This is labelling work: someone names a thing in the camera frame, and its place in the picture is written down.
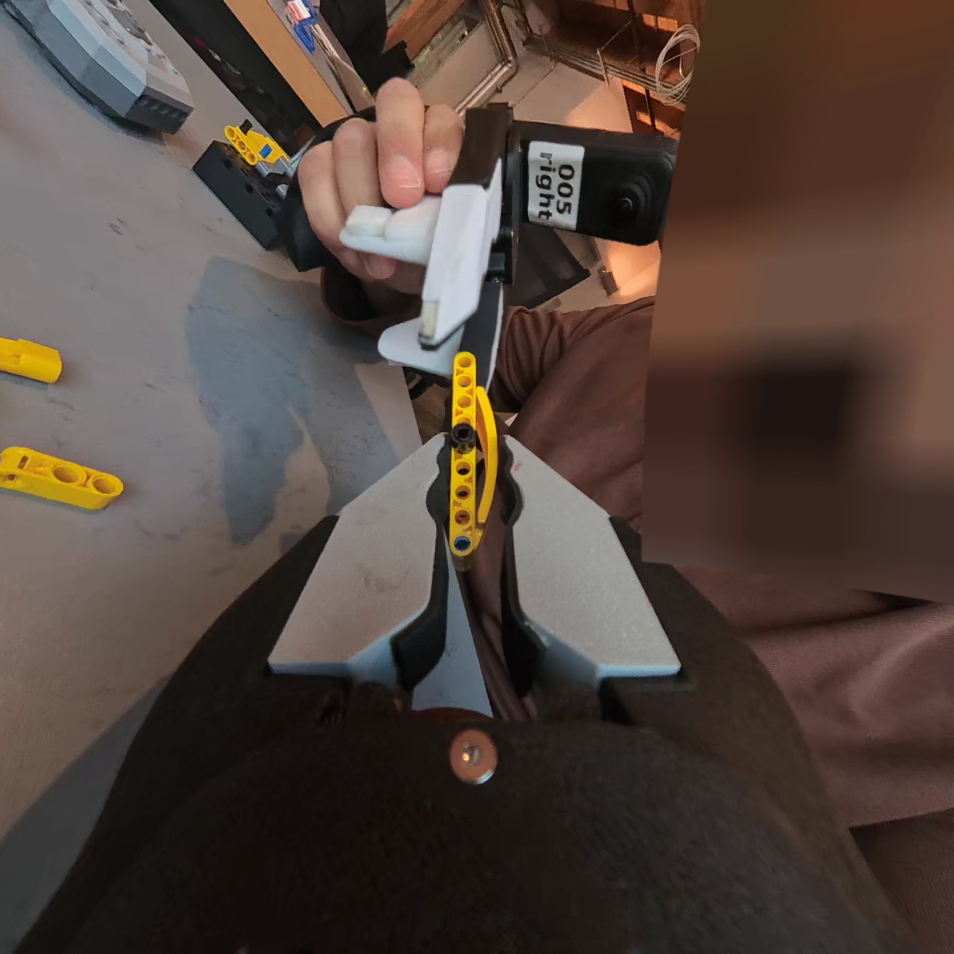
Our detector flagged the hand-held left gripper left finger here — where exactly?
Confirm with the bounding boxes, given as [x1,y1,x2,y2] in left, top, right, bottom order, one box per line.
[269,436,466,694]

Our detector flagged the yellow curved panel blue pins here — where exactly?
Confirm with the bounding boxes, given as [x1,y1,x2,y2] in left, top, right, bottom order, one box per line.
[475,391,503,545]

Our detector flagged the short yellow three-hole beam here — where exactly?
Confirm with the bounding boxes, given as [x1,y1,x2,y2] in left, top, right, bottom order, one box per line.
[0,446,126,512]

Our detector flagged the yellow beam black pin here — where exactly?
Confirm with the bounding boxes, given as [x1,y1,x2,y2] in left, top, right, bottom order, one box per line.
[446,351,488,557]

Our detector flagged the black base yellow block assembly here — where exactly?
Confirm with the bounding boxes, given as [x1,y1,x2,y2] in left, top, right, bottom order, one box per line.
[190,120,307,251]

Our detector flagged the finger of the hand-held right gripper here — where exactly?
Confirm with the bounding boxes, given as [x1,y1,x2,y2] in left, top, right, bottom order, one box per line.
[378,276,505,369]
[421,161,505,351]

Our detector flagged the light wooden table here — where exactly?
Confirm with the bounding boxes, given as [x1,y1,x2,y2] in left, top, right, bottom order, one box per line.
[150,0,366,135]

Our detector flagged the person's right hand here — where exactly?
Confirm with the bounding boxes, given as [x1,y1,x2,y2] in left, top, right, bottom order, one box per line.
[299,78,466,292]

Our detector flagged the grey electronic control box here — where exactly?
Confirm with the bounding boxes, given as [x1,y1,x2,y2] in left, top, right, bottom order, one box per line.
[5,0,196,132]

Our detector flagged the yellow angled beam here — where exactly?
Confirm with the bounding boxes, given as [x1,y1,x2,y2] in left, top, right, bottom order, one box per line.
[0,337,65,386]

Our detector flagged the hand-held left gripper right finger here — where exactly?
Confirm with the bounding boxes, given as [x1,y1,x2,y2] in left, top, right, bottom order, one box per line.
[485,440,684,687]

